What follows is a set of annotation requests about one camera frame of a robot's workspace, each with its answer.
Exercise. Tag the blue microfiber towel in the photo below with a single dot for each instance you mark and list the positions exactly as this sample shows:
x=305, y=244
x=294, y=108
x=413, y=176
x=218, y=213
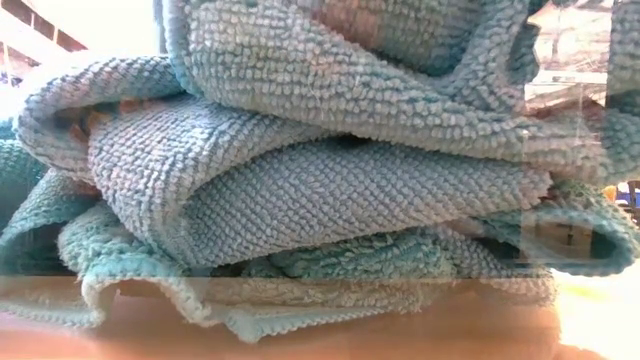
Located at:
x=300, y=200
x=300, y=65
x=622, y=75

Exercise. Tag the teal microfiber towel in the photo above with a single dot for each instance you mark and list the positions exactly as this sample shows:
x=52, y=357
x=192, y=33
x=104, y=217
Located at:
x=575, y=215
x=125, y=250

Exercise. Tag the wide clear plastic basket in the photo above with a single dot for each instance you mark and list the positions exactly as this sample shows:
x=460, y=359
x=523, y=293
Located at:
x=300, y=300

